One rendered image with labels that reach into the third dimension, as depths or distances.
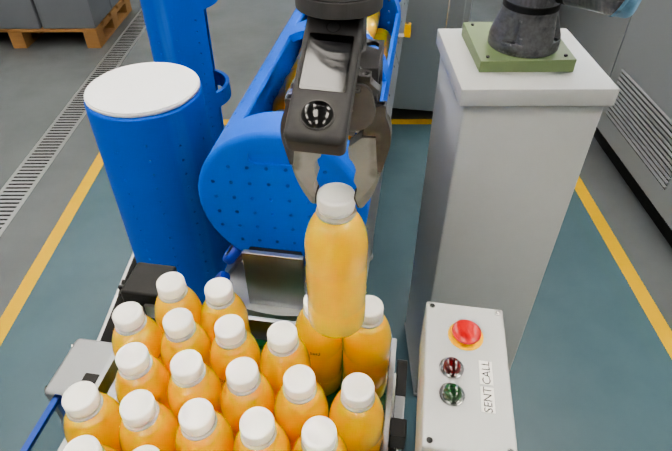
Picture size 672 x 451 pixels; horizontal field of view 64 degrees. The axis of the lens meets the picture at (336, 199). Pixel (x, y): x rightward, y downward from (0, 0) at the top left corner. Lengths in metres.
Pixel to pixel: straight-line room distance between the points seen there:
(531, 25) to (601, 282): 1.48
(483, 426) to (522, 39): 0.81
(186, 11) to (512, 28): 1.25
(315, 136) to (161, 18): 1.77
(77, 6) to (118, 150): 3.12
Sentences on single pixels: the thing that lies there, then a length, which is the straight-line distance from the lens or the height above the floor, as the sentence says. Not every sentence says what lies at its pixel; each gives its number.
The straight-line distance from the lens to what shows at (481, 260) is 1.46.
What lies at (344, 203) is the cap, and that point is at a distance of 0.52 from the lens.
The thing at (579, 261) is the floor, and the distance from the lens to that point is 2.54.
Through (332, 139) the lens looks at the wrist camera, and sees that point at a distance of 0.39.
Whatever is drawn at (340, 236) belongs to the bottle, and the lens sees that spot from 0.54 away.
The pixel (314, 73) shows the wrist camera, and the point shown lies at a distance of 0.42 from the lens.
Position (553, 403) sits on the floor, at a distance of 2.05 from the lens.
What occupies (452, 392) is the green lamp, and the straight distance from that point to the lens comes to 0.65.
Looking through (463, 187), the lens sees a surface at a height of 0.89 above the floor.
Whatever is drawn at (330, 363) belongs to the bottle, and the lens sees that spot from 0.81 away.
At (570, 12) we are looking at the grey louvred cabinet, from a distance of 3.75.
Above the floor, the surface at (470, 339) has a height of 1.11.
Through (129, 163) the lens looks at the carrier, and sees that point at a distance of 1.40.
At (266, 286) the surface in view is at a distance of 0.92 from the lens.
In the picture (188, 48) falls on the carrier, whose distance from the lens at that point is 2.15.
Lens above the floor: 1.66
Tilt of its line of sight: 39 degrees down
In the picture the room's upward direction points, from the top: straight up
